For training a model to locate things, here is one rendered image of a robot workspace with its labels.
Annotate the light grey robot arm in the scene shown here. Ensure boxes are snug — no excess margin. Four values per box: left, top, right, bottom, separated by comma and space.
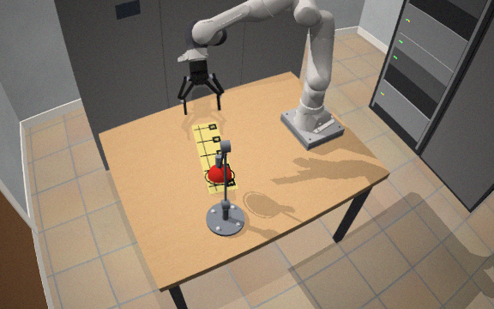
178, 0, 334, 134

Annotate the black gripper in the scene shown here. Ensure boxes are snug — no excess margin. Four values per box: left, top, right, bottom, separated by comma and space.
178, 60, 225, 115

